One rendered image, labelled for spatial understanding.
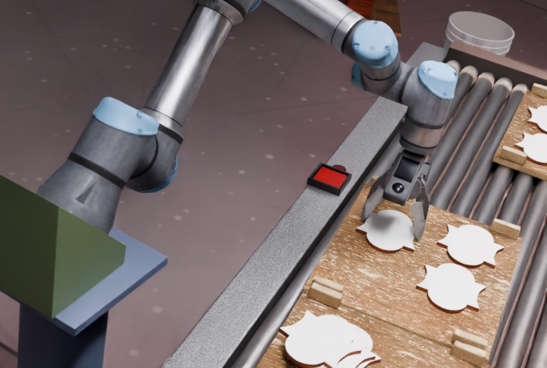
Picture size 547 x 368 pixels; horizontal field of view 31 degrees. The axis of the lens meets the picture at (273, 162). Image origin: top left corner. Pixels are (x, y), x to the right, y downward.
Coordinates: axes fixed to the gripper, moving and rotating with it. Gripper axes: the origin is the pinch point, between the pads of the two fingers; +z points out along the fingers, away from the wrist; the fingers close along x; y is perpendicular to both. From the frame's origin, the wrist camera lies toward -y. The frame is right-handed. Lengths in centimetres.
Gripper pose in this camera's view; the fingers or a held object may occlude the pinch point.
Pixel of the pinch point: (389, 230)
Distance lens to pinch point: 199.2
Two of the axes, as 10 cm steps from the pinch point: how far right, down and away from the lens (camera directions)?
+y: 3.4, -3.9, 8.6
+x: -9.2, -3.3, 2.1
